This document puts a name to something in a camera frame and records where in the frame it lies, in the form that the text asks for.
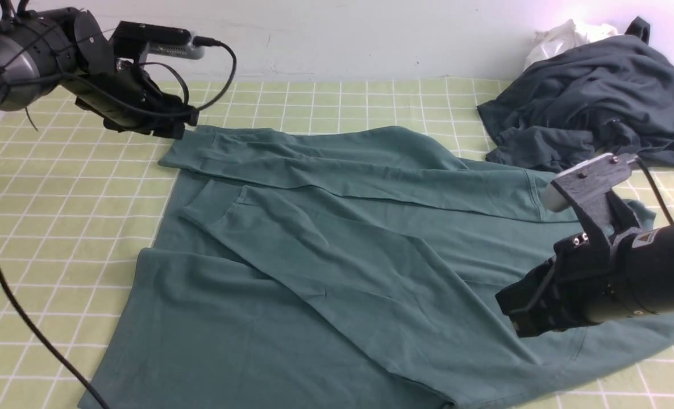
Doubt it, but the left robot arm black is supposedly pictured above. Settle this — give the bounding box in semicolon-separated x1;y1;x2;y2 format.
0;2;203;139

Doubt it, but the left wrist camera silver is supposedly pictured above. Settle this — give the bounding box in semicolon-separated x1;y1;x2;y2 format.
111;21;207;64

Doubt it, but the green checkered tablecloth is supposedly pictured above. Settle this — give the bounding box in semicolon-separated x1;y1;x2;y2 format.
0;77;674;408

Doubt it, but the green long-sleeved shirt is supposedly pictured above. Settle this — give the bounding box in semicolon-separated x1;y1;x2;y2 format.
92;127;674;408

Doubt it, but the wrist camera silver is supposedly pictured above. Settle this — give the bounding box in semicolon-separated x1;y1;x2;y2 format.
540;153;639;231
111;21;207;64

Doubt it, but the black camera cable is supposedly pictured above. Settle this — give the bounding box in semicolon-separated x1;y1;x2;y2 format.
633;156;674;226
0;35;238;409

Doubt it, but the dark grey crumpled garment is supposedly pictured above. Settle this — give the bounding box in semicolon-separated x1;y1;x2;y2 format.
477;18;674;173

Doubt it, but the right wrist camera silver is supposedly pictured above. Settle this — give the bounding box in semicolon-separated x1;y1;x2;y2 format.
540;153;639;231

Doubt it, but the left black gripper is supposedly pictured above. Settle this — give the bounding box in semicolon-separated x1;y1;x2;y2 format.
61;54;199;140

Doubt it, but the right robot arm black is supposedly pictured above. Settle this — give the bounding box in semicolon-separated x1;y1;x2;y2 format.
496;225;674;337

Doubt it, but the left black camera cable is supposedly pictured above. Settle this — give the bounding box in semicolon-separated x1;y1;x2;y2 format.
0;35;238;409

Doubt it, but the white crumpled cloth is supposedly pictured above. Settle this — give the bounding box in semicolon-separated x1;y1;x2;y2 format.
523;20;619;70

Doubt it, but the right black camera cable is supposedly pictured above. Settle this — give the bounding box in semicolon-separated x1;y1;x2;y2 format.
633;156;674;226

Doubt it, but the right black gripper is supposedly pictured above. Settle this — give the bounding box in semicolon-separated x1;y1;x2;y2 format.
495;231;613;337

